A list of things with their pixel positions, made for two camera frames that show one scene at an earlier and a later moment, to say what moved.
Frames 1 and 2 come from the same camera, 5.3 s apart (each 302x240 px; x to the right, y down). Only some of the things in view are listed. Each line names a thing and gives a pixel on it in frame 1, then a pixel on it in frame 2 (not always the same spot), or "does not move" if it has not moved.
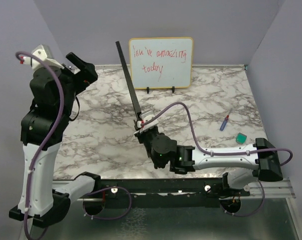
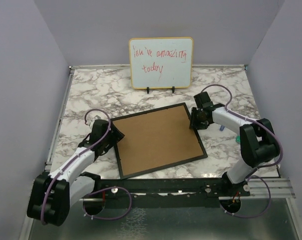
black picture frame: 138,116 → 156,140
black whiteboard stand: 173,89 does not move
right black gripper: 140,135 → 194,123
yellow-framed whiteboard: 161,62 does not move
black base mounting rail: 183,192 does not move
